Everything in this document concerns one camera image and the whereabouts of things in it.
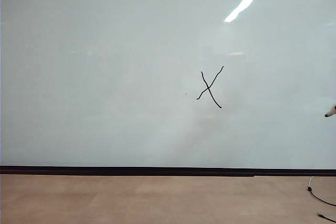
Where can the black ink cross mark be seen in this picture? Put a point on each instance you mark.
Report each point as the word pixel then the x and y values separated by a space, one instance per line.
pixel 209 87

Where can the large white glass whiteboard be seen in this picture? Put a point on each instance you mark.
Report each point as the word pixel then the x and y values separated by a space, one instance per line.
pixel 105 64

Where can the black whiteboard bottom rail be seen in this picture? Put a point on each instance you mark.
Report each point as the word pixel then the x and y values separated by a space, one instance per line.
pixel 131 171

